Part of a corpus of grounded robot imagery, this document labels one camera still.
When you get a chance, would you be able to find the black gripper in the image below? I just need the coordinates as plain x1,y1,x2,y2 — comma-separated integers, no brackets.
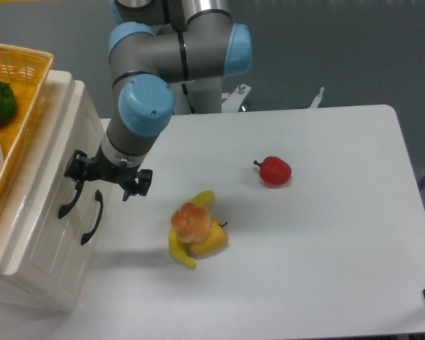
64,148,153,201

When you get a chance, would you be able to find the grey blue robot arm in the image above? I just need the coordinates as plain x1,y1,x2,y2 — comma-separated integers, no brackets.
64,1,253,198

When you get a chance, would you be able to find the white drawer cabinet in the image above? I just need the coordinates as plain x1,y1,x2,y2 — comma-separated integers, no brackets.
0,70,111,311

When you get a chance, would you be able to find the orange toy bread bun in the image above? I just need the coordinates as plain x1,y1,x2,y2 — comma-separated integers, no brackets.
171,202,211,243

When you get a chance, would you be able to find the yellow toy banana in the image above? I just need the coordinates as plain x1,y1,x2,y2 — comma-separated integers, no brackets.
169,190,214,270

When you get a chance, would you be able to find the yellow toy bell pepper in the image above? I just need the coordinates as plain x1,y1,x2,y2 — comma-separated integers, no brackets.
189,218,229,256

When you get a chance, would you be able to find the yellow wicker basket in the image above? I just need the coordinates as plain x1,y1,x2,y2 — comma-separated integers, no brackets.
0,41,55,224

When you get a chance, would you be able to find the red toy bell pepper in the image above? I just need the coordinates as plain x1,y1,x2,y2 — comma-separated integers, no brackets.
253,156,292,186

